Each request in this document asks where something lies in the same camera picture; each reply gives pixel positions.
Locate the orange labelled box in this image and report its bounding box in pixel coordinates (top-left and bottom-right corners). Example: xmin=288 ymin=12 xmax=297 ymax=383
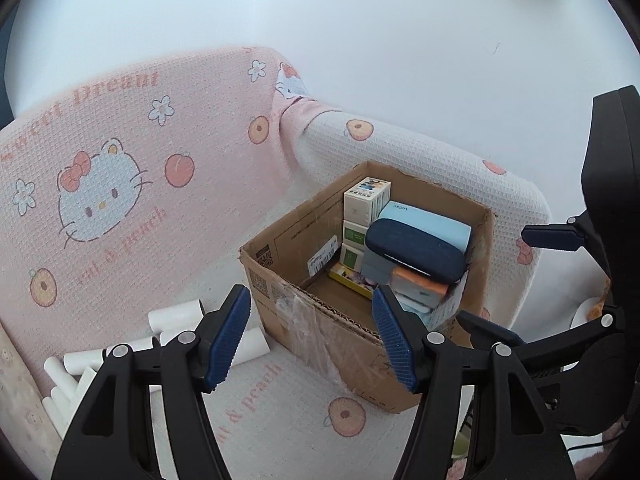
xmin=390 ymin=266 xmax=448 ymax=309

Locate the dark blue glasses case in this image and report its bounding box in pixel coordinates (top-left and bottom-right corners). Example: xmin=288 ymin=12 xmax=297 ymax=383
xmin=366 ymin=219 xmax=466 ymax=284

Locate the light blue glasses case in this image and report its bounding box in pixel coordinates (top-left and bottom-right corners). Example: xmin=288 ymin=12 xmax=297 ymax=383
xmin=378 ymin=200 xmax=472 ymax=252

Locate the light blue small box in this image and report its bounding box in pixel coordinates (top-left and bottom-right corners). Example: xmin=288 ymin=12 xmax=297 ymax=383
xmin=360 ymin=249 xmax=396 ymax=285

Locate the baby wipes pack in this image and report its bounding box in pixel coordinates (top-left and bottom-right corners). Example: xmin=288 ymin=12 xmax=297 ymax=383
xmin=396 ymin=294 xmax=433 ymax=330

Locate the white cardboard tube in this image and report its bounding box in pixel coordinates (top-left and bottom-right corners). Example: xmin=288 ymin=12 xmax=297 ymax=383
xmin=41 ymin=396 xmax=68 ymax=439
xmin=148 ymin=299 xmax=203 ymax=334
xmin=43 ymin=356 xmax=78 ymax=400
xmin=232 ymin=327 xmax=270 ymax=366
xmin=125 ymin=336 xmax=160 ymax=352
xmin=63 ymin=349 xmax=104 ymax=376

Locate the beige patterned pillow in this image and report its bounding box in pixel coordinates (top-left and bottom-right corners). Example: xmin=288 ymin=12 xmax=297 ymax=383
xmin=0 ymin=328 xmax=62 ymax=479

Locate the yellow cartoon flat box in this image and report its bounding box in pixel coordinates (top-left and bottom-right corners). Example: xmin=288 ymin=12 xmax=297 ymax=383
xmin=328 ymin=262 xmax=378 ymax=299

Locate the brown cardboard box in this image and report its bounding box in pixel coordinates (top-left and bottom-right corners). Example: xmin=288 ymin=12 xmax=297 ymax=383
xmin=240 ymin=162 xmax=494 ymax=414

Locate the white green small box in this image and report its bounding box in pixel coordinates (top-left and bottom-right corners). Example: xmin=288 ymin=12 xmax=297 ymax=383
xmin=340 ymin=220 xmax=368 ymax=273

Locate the white cartoon box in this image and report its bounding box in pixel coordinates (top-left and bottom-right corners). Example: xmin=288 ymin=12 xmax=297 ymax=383
xmin=343 ymin=177 xmax=392 ymax=226

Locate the pink Hello Kitty blanket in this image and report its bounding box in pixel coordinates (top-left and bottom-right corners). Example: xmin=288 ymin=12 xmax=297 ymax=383
xmin=1 ymin=47 xmax=550 ymax=479

